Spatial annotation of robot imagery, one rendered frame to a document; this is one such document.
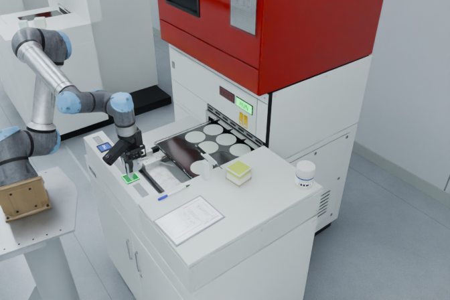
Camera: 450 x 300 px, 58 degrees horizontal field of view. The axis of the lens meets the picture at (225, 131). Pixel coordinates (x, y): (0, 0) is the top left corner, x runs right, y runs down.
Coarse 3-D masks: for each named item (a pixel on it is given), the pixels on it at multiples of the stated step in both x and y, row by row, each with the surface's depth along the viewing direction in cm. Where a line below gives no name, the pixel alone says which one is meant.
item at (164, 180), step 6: (150, 156) 188; (138, 162) 184; (150, 168) 180; (156, 168) 180; (162, 168) 180; (150, 174) 177; (156, 174) 177; (162, 174) 177; (168, 174) 177; (156, 180) 174; (162, 180) 174; (168, 180) 174; (174, 180) 174; (162, 186) 170; (168, 186) 170; (174, 186) 170
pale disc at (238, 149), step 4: (236, 144) 192; (240, 144) 192; (232, 148) 190; (236, 148) 190; (240, 148) 190; (244, 148) 190; (248, 148) 190; (232, 152) 187; (236, 152) 187; (240, 152) 187; (244, 152) 187; (248, 152) 187
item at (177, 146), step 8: (200, 128) 204; (224, 128) 204; (176, 136) 198; (184, 136) 198; (208, 136) 198; (216, 136) 198; (160, 144) 192; (168, 144) 193; (176, 144) 193; (184, 144) 193; (192, 144) 192; (232, 144) 192; (168, 152) 187; (176, 152) 187; (184, 152) 187; (192, 152) 187; (200, 152) 187; (216, 152) 187; (224, 152) 187; (176, 160) 182; (184, 160) 182; (192, 160) 182; (200, 160) 182; (216, 160) 182; (224, 160) 182; (184, 168) 177; (192, 176) 173
